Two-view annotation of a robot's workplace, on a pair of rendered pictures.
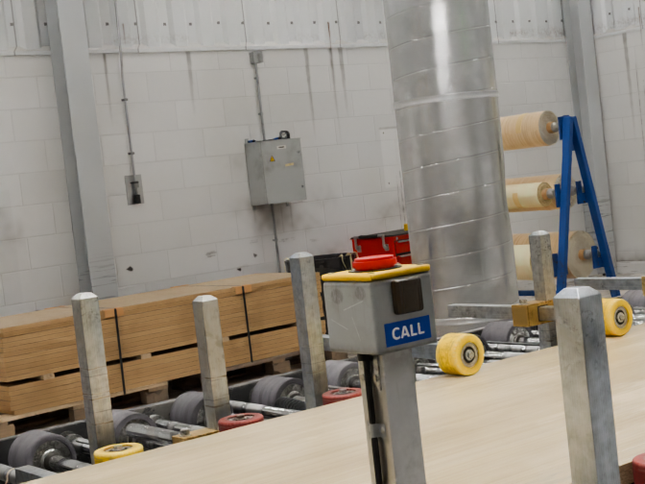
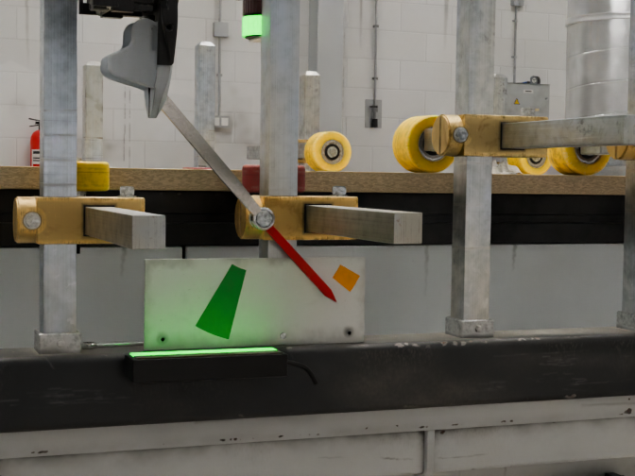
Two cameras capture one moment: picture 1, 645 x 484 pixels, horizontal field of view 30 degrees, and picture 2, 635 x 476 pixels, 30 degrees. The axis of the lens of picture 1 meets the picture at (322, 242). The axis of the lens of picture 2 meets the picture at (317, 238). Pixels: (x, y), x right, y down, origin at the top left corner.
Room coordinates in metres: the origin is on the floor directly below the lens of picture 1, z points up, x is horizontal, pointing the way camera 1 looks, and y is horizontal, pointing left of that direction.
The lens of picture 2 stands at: (0.08, -0.89, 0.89)
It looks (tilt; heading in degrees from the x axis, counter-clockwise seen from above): 3 degrees down; 17
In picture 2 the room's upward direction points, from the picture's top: 1 degrees clockwise
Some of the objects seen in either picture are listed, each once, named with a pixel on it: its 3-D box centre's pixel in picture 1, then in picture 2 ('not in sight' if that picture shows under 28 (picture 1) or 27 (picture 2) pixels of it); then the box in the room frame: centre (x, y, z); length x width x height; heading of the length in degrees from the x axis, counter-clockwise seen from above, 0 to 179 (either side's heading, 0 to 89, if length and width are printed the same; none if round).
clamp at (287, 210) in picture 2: not in sight; (295, 217); (1.39, -0.47, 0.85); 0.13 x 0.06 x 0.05; 127
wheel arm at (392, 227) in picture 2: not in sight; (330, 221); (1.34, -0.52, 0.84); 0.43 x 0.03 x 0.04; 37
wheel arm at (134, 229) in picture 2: not in sight; (104, 224); (1.20, -0.32, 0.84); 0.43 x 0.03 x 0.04; 37
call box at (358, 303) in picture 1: (379, 311); not in sight; (1.06, -0.04, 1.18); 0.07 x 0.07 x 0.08; 37
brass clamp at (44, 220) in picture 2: not in sight; (78, 219); (1.23, -0.27, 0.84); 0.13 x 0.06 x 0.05; 127
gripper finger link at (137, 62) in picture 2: not in sight; (138, 67); (1.10, -0.40, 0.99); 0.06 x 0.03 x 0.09; 128
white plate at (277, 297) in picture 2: not in sight; (258, 302); (1.33, -0.44, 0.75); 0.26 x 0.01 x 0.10; 127
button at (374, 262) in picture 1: (374, 266); not in sight; (1.06, -0.04, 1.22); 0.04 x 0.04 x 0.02
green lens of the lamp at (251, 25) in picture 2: not in sight; (267, 27); (1.41, -0.42, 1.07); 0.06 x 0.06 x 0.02
